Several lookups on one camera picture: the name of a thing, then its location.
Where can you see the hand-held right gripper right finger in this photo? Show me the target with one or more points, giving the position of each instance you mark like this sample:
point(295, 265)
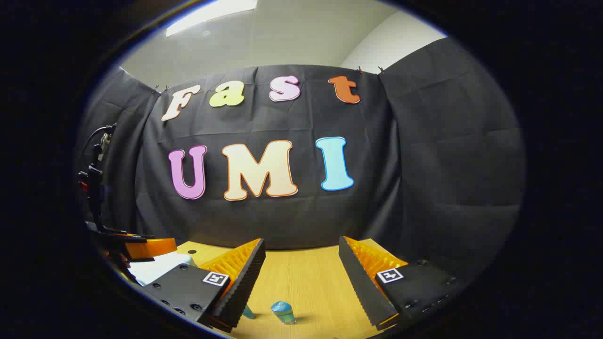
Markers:
point(360, 287)

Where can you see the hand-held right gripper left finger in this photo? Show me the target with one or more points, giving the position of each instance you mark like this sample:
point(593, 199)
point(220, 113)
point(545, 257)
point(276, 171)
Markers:
point(245, 287)

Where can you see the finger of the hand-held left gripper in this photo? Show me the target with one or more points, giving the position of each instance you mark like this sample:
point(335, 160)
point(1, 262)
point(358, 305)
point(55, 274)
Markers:
point(153, 247)

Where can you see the white suitcase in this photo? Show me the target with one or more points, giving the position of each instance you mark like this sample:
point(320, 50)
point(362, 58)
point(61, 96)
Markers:
point(155, 270)

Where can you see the white blue skin care tube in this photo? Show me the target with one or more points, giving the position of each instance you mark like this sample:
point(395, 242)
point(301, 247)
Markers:
point(248, 311)

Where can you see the blue green skin care bottle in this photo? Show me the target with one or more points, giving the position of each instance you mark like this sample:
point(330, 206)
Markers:
point(282, 311)

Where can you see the black backdrop cloth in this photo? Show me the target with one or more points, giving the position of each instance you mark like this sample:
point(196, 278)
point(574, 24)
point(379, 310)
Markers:
point(424, 165)

